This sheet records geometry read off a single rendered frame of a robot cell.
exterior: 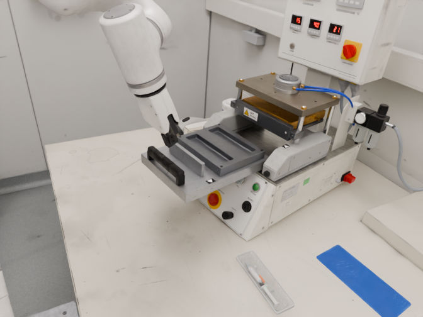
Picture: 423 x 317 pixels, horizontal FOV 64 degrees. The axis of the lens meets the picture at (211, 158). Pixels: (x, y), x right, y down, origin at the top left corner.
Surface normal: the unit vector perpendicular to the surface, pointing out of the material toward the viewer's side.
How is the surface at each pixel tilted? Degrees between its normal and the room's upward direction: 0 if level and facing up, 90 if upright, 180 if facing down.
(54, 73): 90
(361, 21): 90
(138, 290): 0
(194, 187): 0
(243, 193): 65
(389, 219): 0
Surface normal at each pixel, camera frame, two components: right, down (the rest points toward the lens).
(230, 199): -0.68, -0.09
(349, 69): -0.77, 0.29
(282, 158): -0.45, -0.45
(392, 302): 0.07, -0.84
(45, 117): 0.46, 0.50
